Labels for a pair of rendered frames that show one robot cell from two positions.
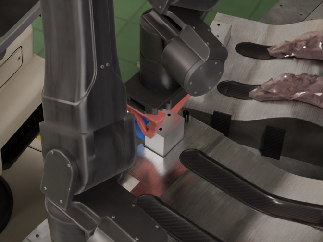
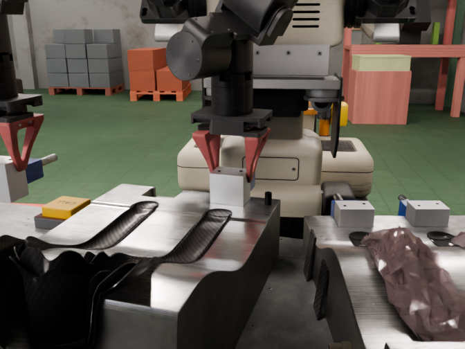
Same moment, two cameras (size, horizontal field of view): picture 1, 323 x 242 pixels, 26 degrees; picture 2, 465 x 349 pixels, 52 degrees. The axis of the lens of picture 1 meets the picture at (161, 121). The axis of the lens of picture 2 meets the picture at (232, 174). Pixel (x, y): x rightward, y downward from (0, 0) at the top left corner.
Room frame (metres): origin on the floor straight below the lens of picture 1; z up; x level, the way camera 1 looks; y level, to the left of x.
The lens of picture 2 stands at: (0.48, -0.61, 1.12)
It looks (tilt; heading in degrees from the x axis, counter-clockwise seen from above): 17 degrees down; 69
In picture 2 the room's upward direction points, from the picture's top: straight up
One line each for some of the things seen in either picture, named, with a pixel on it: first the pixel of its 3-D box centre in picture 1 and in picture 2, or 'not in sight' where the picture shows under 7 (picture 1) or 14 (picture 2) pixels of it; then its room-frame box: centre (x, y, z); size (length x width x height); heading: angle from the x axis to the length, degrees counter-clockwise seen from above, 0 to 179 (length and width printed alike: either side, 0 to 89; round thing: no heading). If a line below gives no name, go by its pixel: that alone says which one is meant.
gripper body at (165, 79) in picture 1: (160, 68); (232, 98); (0.71, 0.00, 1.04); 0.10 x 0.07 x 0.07; 142
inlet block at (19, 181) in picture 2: not in sight; (25, 168); (0.43, 0.12, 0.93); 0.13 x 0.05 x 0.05; 52
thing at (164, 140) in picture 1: (140, 118); (239, 179); (0.73, 0.03, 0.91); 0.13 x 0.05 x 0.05; 52
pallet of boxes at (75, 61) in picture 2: not in sight; (85, 61); (1.13, 9.03, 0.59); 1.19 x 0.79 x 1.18; 153
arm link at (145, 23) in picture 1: (164, 37); (229, 52); (0.70, 0.00, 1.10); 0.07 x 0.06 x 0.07; 34
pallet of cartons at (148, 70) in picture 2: not in sight; (162, 72); (2.38, 8.04, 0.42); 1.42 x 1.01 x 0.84; 63
